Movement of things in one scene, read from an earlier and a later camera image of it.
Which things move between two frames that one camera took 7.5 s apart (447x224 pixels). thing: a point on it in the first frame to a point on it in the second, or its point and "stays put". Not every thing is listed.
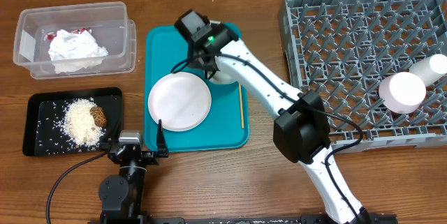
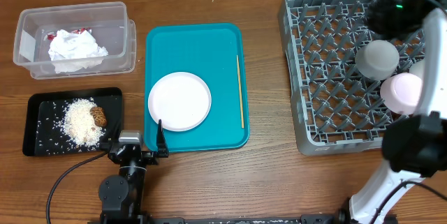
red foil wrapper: (77, 31) stays put
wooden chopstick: (242, 106) stays put
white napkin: (75, 51) stays put
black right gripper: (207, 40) to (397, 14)
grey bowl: (224, 77) to (376, 59)
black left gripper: (151, 157) stays put
